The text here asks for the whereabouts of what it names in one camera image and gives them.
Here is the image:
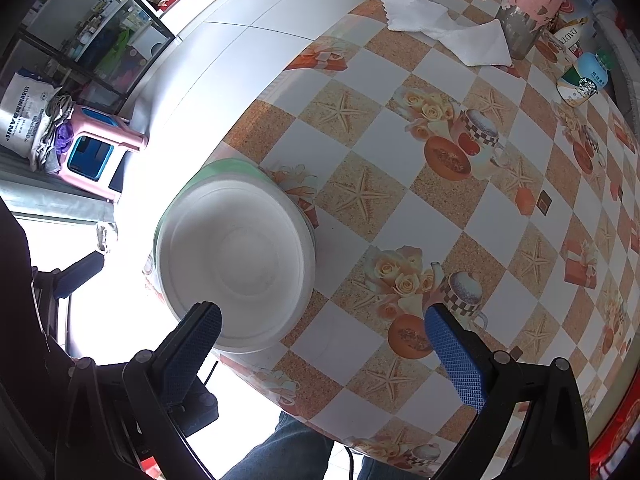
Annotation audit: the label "person's trousers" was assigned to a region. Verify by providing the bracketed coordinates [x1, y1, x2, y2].
[215, 410, 436, 480]

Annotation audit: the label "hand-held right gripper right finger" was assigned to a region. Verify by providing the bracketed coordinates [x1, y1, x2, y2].
[424, 302, 591, 480]

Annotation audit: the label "white paper napkin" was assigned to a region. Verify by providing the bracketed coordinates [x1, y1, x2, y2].
[376, 0, 513, 67]

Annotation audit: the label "green square plate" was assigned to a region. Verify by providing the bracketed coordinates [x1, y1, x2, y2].
[151, 157, 321, 261]

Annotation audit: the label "large white round plate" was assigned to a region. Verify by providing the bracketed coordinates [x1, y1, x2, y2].
[152, 170, 317, 353]

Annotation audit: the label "grey curtain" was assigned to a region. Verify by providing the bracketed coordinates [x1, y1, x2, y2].
[0, 152, 121, 253]

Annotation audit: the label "grey crumpled cloth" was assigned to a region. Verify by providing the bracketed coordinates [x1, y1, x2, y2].
[30, 92, 76, 173]

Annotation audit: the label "printed checkered tablecloth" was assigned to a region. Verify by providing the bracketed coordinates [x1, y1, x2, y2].
[142, 0, 640, 471]

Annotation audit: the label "metal can with pink paint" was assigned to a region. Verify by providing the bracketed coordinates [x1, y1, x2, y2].
[497, 0, 576, 61]

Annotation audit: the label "cream printed packet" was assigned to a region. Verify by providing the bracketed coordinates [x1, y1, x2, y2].
[552, 17, 591, 58]

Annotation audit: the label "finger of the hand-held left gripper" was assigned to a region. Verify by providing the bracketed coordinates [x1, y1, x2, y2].
[172, 379, 221, 437]
[31, 251, 106, 302]

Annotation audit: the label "glass display cabinet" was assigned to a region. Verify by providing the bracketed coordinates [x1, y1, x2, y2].
[15, 0, 176, 106]

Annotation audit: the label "cream bottle with green cap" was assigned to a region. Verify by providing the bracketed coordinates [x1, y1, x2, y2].
[556, 49, 616, 108]

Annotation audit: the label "red plastic stool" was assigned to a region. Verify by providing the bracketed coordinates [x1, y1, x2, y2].
[587, 390, 640, 480]

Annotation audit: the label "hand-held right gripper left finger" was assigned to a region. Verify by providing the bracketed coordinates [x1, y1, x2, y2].
[52, 301, 223, 480]

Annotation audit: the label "purple cloth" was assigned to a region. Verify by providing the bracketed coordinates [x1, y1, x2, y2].
[55, 122, 76, 153]

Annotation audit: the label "white printed sack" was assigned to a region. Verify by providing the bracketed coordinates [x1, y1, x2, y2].
[0, 71, 63, 158]

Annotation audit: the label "pink plastic stool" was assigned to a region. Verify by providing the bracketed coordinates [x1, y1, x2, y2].
[57, 102, 149, 203]

